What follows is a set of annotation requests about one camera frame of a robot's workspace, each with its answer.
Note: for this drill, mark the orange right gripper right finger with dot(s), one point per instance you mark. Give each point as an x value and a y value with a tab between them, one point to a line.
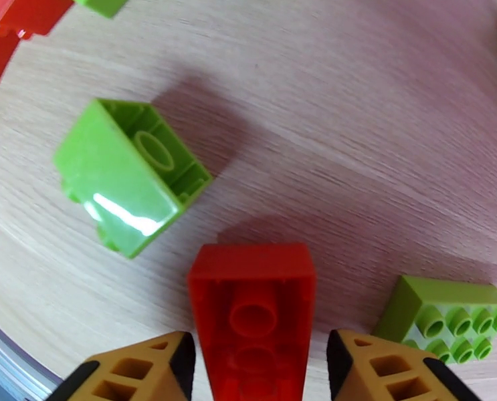
390	370

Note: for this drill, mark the green lego plate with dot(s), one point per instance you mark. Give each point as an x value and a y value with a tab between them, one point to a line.
440	295

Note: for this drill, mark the long red lego piece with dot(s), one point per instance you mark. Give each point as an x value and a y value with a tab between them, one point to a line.
22	15

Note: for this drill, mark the aluminium front rail frame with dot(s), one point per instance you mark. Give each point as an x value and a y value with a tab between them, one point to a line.
1	362

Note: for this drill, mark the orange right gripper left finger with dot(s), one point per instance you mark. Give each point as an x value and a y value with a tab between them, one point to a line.
139	370

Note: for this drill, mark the tall green lego brick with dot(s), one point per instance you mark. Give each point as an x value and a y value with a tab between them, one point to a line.
106	170

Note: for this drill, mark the red lego brick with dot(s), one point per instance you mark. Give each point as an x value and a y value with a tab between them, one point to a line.
252	287

